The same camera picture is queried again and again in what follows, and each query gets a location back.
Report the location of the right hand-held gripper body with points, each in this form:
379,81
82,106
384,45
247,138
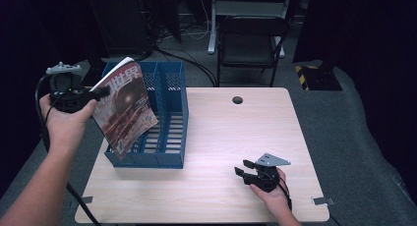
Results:
267,178

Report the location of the black striped stand base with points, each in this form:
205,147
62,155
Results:
91,78
319,78

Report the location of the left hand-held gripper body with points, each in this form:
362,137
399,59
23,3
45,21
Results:
67,95

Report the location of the black metal chair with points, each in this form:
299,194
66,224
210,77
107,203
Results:
212,29

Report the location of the black folding chair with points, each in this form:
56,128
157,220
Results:
249,45

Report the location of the dark equipment cabinet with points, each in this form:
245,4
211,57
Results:
121,23

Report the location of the blue plastic file rack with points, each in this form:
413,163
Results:
170,121

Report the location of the person's left hand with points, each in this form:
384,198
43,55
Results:
65,127

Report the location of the person's right hand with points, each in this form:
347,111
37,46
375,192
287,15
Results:
277,199

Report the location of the grey metal table bracket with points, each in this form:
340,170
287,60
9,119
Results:
86,199

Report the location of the red cover magazine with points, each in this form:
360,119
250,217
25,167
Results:
126,111

